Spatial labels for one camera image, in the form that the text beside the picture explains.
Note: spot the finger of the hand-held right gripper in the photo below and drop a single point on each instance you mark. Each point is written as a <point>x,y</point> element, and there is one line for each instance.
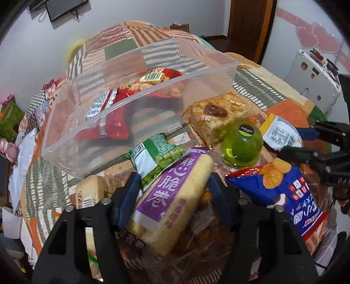
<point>298,157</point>
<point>310,133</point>

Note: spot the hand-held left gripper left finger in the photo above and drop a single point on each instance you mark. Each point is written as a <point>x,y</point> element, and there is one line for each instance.
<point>128,196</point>

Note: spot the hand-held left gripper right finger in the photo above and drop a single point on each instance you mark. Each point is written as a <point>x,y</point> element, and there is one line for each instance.
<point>216,191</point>

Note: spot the small white snack packet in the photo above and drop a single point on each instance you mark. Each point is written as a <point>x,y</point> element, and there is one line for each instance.
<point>279,133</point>

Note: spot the bread packet with green label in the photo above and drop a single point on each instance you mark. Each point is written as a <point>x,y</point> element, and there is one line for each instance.
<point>90,188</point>

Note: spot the blue chip packet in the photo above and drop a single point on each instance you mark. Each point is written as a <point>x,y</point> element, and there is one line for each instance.
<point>289,196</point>

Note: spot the purple label roll snack packet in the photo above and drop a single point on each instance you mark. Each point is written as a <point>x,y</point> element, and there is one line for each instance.
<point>169,196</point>

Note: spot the green pea snack packet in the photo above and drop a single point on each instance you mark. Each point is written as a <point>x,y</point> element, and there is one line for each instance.
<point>155,158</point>

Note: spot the green translucent sphere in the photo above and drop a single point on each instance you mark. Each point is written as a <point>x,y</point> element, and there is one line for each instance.
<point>240,147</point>

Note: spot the nut brittle packet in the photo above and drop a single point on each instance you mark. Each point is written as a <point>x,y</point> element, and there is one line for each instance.
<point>213,114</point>

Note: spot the clear plastic container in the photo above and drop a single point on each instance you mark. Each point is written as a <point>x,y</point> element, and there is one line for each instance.
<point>191,52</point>

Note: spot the white refrigerator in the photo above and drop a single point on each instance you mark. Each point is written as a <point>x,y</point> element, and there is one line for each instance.
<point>309,82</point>

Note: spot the clear packet of brown snack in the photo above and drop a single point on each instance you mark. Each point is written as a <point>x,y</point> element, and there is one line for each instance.
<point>199,245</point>

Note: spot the patchwork blanket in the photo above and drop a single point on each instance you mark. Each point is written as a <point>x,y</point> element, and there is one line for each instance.
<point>254,87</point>

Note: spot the red and silver snack packet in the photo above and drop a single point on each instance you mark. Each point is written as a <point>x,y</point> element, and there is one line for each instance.
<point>114,120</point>

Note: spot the white plastic bag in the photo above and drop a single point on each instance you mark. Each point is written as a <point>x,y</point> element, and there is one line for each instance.
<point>23,161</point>

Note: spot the white paper box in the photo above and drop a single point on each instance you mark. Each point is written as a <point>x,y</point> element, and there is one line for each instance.
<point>11,224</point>

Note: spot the red peanut packet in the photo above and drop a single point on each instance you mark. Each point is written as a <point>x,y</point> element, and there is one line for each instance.
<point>160,79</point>

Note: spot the patterned red white cloth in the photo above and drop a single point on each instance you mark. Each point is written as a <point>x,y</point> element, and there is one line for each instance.
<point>41,103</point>

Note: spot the brown wooden door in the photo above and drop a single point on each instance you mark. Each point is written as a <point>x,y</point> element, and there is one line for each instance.
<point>251,19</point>

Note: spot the pink plush toy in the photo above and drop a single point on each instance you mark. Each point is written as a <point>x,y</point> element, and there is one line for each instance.
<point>8,148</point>

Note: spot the yellow plush cushion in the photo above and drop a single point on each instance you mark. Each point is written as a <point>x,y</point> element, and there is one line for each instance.
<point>73,50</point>

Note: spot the cardboard box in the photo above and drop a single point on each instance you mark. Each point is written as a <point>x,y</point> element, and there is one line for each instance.
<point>180,27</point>

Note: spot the pink heart wall decoration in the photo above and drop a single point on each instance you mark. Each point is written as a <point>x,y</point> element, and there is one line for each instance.
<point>314,35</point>

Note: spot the black wall television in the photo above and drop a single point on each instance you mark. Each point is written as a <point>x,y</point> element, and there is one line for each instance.
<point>65,8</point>

